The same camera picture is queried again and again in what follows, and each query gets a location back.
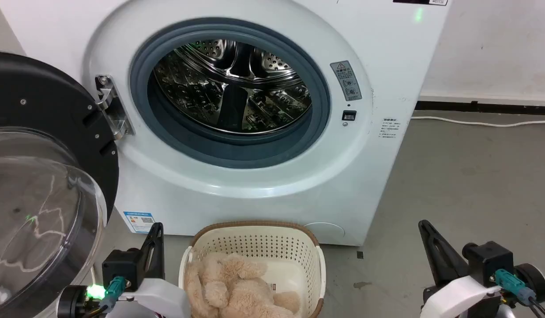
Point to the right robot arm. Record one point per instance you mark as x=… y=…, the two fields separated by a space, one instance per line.
x=532 y=280

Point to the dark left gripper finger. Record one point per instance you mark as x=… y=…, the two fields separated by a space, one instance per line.
x=155 y=251

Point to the round white filter cover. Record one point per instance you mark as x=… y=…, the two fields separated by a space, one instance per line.
x=327 y=230

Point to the blue white energy label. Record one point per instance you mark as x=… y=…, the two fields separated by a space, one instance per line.
x=139 y=222

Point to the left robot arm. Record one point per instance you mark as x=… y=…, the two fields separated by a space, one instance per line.
x=73 y=302

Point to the metal door hinge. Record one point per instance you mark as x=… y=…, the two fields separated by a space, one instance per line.
x=115 y=115

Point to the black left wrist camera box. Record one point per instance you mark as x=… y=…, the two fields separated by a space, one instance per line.
x=122 y=267

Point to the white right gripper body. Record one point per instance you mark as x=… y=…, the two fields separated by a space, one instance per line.
x=460 y=296

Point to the white front-load washing machine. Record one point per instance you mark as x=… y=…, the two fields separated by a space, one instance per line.
x=365 y=176

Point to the black door latch slot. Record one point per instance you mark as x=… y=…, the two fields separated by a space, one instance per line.
x=349 y=115

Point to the stainless steel washer drum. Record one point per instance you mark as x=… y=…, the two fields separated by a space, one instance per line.
x=197 y=97

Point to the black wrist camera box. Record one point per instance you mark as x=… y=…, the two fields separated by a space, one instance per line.
x=490 y=263
x=122 y=267

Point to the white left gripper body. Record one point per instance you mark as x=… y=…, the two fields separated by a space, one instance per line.
x=159 y=298

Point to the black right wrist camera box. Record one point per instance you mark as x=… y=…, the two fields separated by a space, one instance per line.
x=490 y=263

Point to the small white text sticker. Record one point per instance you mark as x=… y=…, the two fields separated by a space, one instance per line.
x=389 y=128

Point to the beige plush teddy bear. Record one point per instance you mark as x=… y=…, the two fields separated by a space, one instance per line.
x=237 y=291

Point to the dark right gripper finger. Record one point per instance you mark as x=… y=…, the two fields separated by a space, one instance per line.
x=440 y=256

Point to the black wall baseboard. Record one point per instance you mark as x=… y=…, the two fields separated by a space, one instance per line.
x=484 y=108

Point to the black washer door clear glass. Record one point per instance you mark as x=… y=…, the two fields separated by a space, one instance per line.
x=34 y=97

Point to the grey warning sticker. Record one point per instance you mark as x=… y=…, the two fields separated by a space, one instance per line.
x=345 y=81

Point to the black washer control panel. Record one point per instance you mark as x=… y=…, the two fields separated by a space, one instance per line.
x=420 y=1

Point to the cream laundry basket brown rim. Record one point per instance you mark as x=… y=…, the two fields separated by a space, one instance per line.
x=254 y=240

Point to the grey rubber door gasket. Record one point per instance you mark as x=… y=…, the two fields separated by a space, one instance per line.
x=237 y=152

